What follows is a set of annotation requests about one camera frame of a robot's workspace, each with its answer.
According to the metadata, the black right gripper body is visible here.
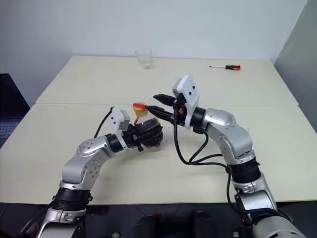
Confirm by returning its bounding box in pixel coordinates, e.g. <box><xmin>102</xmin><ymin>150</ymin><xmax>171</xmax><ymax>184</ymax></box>
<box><xmin>172</xmin><ymin>96</ymin><xmax>187</xmax><ymax>126</ymax></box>

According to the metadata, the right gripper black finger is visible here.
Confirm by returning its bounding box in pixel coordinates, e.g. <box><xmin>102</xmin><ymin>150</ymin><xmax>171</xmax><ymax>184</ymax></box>
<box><xmin>146</xmin><ymin>105</ymin><xmax>174</xmax><ymax>121</ymax></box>
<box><xmin>153</xmin><ymin>93</ymin><xmax>178</xmax><ymax>106</ymax></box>

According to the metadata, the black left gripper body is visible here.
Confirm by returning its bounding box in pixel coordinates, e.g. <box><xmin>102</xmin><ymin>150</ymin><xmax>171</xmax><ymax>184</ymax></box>
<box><xmin>122</xmin><ymin>124</ymin><xmax>145</xmax><ymax>153</ymax></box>

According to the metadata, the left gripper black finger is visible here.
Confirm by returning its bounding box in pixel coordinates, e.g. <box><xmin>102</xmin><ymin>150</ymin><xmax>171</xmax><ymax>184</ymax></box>
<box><xmin>134</xmin><ymin>119</ymin><xmax>163</xmax><ymax>132</ymax></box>
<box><xmin>139</xmin><ymin>142</ymin><xmax>159</xmax><ymax>150</ymax></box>

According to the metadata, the plastic bottle with dark liquid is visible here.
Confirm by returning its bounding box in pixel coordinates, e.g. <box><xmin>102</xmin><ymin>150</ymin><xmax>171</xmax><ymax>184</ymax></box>
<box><xmin>133</xmin><ymin>113</ymin><xmax>165</xmax><ymax>150</ymax></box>

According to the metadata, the yellow bottle cap red tape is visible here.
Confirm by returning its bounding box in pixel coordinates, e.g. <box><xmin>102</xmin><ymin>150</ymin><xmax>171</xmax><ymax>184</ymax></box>
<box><xmin>132</xmin><ymin>102</ymin><xmax>150</xmax><ymax>118</ymax></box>

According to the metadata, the clear glass tumbler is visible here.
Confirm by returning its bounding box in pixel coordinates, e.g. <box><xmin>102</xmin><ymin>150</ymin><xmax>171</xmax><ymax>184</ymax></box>
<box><xmin>135</xmin><ymin>48</ymin><xmax>154</xmax><ymax>71</ymax></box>

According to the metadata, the dark rounded shape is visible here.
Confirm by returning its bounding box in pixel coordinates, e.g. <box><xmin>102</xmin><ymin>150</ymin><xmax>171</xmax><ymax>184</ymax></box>
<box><xmin>192</xmin><ymin>210</ymin><xmax>216</xmax><ymax>238</ymax></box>

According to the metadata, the dark laptop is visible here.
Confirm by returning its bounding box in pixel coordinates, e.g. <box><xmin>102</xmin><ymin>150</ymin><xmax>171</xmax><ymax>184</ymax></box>
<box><xmin>0</xmin><ymin>73</ymin><xmax>31</xmax><ymax>147</ymax></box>

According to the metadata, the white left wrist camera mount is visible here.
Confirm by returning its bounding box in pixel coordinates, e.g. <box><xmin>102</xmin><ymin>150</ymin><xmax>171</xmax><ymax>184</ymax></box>
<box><xmin>110</xmin><ymin>107</ymin><xmax>131</xmax><ymax>149</ymax></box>

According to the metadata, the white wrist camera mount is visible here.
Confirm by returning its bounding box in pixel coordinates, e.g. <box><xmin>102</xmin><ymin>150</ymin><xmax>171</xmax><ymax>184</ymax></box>
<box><xmin>110</xmin><ymin>107</ymin><xmax>131</xmax><ymax>149</ymax></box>
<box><xmin>172</xmin><ymin>74</ymin><xmax>200</xmax><ymax>129</ymax></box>

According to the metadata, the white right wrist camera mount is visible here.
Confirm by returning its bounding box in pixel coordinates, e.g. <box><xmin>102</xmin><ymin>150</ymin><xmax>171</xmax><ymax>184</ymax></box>
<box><xmin>172</xmin><ymin>74</ymin><xmax>200</xmax><ymax>129</ymax></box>

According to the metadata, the orange black handled screwdriver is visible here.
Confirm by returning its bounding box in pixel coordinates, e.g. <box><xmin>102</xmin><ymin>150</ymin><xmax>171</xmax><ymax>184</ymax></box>
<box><xmin>209</xmin><ymin>64</ymin><xmax>242</xmax><ymax>71</ymax></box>

